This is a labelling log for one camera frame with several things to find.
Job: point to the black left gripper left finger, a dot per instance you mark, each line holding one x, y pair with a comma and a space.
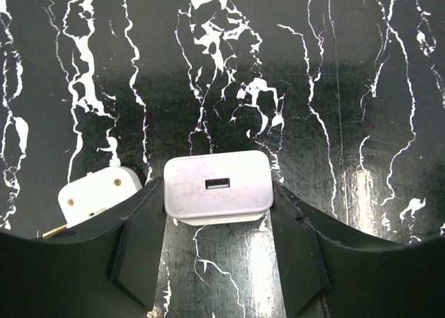
104, 267

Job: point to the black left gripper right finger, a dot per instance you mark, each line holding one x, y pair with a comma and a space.
329, 269

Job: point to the white plug adapter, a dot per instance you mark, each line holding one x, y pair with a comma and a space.
95, 193

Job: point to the white charger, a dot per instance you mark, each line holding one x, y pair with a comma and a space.
218, 188

